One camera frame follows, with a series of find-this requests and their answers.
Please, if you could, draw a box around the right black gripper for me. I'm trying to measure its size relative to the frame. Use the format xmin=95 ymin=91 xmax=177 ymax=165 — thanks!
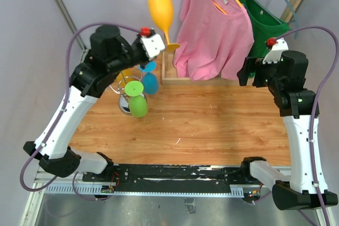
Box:
xmin=236 ymin=55 xmax=284 ymax=92

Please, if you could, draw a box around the orange wine glass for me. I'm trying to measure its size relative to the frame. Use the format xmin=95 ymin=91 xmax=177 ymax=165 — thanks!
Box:
xmin=116 ymin=69 xmax=133 ymax=82
xmin=148 ymin=0 xmax=180 ymax=52

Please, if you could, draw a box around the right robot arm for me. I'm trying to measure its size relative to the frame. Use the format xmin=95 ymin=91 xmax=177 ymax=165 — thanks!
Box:
xmin=237 ymin=50 xmax=338 ymax=210

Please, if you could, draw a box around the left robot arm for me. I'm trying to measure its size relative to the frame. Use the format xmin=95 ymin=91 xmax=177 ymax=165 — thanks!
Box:
xmin=23 ymin=23 xmax=165 ymax=182

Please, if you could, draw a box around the wooden clothes rack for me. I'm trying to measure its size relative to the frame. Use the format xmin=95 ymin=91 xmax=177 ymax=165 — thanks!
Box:
xmin=160 ymin=0 xmax=320 ymax=85

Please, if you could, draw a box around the blue wine glass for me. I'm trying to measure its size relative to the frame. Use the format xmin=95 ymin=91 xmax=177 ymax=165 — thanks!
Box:
xmin=138 ymin=61 xmax=159 ymax=95

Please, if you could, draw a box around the chrome wine glass rack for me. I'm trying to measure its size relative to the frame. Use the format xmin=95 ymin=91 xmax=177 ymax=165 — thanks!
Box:
xmin=109 ymin=66 xmax=148 ymax=118

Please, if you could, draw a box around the green wine glass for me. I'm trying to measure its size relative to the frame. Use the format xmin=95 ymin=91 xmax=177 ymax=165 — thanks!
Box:
xmin=124 ymin=80 xmax=148 ymax=117

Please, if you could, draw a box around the green t-shirt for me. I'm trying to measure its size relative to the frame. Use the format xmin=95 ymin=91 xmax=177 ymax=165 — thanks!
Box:
xmin=239 ymin=0 xmax=290 ymax=57

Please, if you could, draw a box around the pink t-shirt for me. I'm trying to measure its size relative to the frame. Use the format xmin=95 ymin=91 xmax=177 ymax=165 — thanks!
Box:
xmin=173 ymin=0 xmax=254 ymax=81

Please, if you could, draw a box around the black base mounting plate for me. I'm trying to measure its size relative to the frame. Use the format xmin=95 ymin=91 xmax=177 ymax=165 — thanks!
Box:
xmin=82 ymin=164 xmax=260 ymax=195

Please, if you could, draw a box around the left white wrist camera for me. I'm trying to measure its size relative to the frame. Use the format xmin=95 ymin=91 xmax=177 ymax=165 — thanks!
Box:
xmin=140 ymin=27 xmax=166 ymax=61

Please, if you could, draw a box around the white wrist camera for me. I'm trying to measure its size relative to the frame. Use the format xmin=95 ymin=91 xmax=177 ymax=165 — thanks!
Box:
xmin=140 ymin=27 xmax=166 ymax=61
xmin=262 ymin=38 xmax=289 ymax=65

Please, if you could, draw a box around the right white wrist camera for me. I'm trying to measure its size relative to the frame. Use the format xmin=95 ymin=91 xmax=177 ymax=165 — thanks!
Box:
xmin=262 ymin=38 xmax=289 ymax=65

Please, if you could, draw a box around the aluminium frame post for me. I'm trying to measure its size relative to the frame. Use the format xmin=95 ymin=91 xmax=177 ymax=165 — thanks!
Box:
xmin=39 ymin=0 xmax=88 ymax=51

